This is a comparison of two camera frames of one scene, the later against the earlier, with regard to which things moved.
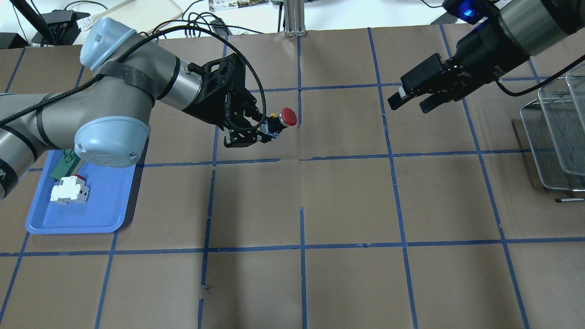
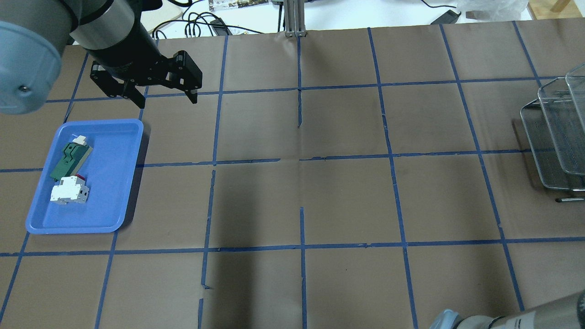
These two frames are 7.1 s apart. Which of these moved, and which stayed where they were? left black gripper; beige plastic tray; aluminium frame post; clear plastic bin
Moved: left black gripper
Stayed: aluminium frame post; beige plastic tray; clear plastic bin
